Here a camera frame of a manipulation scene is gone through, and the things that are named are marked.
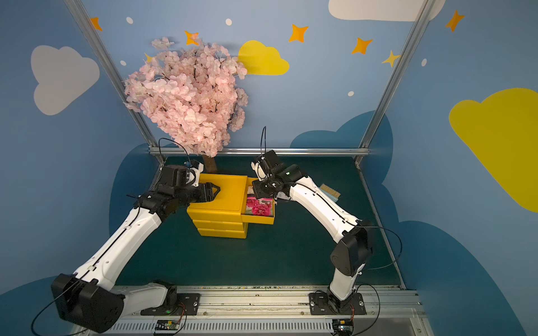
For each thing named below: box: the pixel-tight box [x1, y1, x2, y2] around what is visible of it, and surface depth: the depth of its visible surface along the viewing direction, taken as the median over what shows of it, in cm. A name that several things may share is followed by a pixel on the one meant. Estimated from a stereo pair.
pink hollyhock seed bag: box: [245, 196, 274, 217], surface depth 86 cm
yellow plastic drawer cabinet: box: [187, 173, 249, 239], surface depth 83 cm
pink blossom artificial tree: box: [123, 35, 248, 175], surface depth 71 cm
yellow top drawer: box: [240, 176, 276, 225], surface depth 78 cm
